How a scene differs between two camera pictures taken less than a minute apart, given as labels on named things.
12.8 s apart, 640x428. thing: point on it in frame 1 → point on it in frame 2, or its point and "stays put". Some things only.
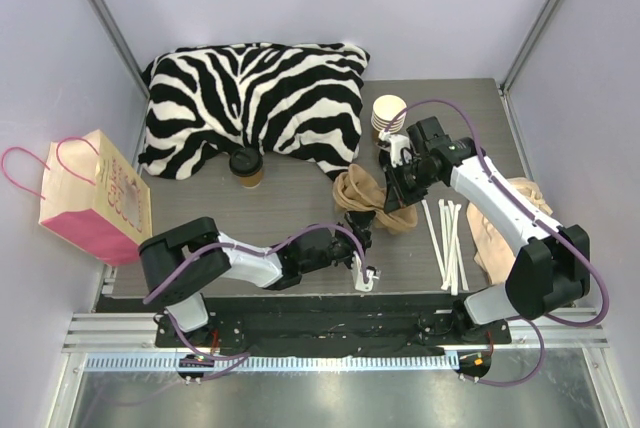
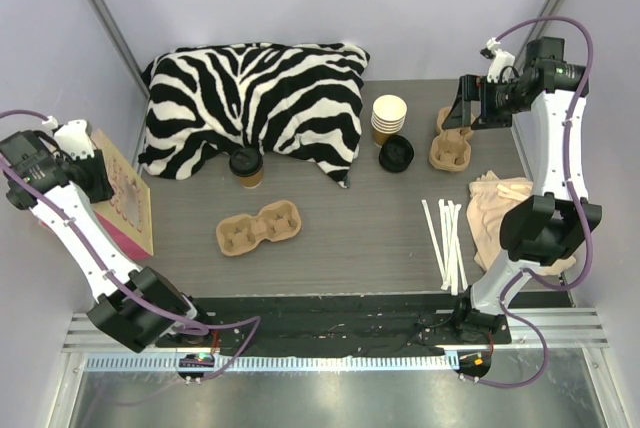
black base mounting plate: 334,326 stays put
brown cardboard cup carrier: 356,189 → 242,233
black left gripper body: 351,241 → 100,176
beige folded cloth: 495,244 stays put
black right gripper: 400,180 → 483,101
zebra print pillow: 299,100 stays put
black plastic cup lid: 246,162 stays put
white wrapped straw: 434,242 stays put
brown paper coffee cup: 251,181 stays put
